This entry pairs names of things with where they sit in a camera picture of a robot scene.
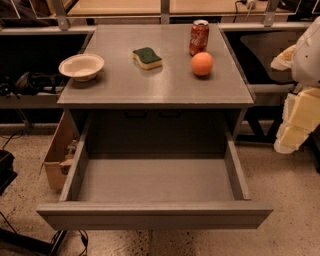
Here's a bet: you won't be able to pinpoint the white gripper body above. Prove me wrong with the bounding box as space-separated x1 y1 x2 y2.
291 17 320 86

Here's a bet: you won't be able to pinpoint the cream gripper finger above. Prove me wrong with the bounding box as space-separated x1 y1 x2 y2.
274 87 320 154
270 45 296 71

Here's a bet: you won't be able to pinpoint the green and yellow sponge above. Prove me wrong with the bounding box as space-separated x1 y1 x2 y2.
133 47 163 70

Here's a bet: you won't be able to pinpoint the grey open top drawer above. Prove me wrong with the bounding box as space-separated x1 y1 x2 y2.
35 113 274 231

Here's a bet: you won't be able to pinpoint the orange fruit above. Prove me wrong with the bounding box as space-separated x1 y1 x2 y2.
190 52 213 76

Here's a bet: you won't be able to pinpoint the red soda can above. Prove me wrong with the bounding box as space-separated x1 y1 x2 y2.
189 19 209 56

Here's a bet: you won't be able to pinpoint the grey cabinet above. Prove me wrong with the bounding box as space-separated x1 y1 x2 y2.
59 25 253 158

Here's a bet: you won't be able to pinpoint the white bowl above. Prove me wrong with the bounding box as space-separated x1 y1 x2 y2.
58 54 105 82

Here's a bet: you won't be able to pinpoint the cardboard box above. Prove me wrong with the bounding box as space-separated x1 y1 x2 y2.
43 113 78 190

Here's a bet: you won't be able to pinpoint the black headset on shelf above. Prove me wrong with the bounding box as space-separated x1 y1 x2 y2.
0 72 64 97

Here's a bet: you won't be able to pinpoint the black case on floor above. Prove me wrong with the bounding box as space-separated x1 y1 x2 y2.
0 150 17 195

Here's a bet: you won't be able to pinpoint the black floor cables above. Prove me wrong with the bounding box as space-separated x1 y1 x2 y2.
49 229 90 256

